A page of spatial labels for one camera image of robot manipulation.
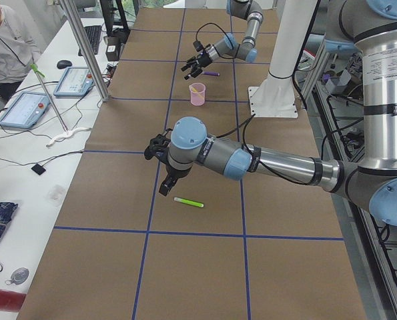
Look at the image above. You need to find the clear plastic wrapper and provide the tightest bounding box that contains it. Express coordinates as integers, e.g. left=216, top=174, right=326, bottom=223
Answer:
left=46, top=185, right=67, bottom=207

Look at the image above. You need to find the black keyboard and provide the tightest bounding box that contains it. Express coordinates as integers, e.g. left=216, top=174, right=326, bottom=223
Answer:
left=84, top=25, right=102, bottom=55

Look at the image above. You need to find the black camera cable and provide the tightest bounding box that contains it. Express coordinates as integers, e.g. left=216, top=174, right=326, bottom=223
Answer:
left=216, top=113, right=256, bottom=147
left=195, top=22, right=232, bottom=44

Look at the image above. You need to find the white camera pedestal column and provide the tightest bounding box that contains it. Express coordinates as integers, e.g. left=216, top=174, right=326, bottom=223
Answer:
left=249, top=0, right=318, bottom=119

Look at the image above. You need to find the pink mesh pen holder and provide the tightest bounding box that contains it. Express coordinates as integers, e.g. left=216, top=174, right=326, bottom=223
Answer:
left=189, top=83, right=206, bottom=106

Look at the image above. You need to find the black computer mouse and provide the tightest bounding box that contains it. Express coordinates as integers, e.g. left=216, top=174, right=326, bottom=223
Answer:
left=56, top=59, right=72, bottom=69

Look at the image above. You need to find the aluminium frame post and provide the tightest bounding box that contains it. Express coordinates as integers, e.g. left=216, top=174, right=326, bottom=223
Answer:
left=59, top=0, right=109, bottom=102

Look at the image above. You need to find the green marker pen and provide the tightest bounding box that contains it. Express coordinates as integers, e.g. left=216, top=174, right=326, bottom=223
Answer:
left=173, top=197, right=204, bottom=208

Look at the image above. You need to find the near blue teach pendant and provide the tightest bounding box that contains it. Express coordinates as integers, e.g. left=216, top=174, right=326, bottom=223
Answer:
left=0, top=92, right=50, bottom=129

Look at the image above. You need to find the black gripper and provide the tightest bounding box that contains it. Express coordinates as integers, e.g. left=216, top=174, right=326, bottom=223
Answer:
left=181, top=51, right=212, bottom=80
left=159, top=163, right=191, bottom=196

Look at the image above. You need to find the blue teach pendant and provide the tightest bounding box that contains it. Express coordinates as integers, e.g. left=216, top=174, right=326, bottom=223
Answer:
left=0, top=92, right=50, bottom=129
left=53, top=67, right=94, bottom=98

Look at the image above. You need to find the far blue teach pendant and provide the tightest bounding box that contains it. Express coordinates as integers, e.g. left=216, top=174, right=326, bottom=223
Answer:
left=53, top=67, right=94, bottom=98

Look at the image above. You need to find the metal reacher stick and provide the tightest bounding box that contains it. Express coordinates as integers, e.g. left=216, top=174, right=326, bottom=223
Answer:
left=30, top=63, right=91, bottom=148

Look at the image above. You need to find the black box with label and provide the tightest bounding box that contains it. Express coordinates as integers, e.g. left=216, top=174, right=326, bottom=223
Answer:
left=105, top=37, right=121, bottom=62

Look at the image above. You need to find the person in white hoodie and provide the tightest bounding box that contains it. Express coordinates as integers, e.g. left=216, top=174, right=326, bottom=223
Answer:
left=0, top=4, right=41, bottom=101

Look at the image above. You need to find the small black square device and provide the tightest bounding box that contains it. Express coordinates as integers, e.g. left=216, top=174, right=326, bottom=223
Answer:
left=31, top=163, right=46, bottom=175

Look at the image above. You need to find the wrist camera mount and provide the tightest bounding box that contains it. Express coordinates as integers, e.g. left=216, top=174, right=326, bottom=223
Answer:
left=144, top=128, right=172, bottom=164
left=193, top=40, right=206, bottom=54

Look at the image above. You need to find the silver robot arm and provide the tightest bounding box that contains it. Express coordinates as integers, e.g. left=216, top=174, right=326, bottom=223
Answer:
left=181, top=1, right=264, bottom=80
left=145, top=1, right=397, bottom=226

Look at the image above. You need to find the red bottle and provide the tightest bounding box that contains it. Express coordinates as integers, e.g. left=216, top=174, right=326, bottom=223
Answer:
left=0, top=289, right=26, bottom=312

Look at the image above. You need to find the yellow marker pen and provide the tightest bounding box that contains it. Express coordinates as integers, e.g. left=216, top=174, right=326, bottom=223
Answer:
left=189, top=85, right=205, bottom=100

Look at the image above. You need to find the grey round tag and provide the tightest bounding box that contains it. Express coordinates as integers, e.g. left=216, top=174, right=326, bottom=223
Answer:
left=5, top=267, right=29, bottom=285

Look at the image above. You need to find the purple marker pen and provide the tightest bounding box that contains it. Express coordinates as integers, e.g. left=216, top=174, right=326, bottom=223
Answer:
left=202, top=71, right=220, bottom=77

